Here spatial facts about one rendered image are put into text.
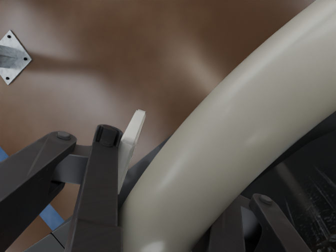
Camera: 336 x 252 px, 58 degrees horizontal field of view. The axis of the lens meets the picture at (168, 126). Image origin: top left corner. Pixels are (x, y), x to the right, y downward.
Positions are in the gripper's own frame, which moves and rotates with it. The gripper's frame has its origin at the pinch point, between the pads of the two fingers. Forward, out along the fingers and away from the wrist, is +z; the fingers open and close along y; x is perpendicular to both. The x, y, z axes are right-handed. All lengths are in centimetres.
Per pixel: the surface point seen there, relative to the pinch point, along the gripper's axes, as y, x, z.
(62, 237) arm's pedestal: -18, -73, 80
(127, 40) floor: -21, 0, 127
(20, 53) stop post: -73, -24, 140
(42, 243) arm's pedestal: -22, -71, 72
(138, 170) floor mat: 2, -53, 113
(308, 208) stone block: 37, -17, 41
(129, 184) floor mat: 0, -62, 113
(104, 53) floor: -30, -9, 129
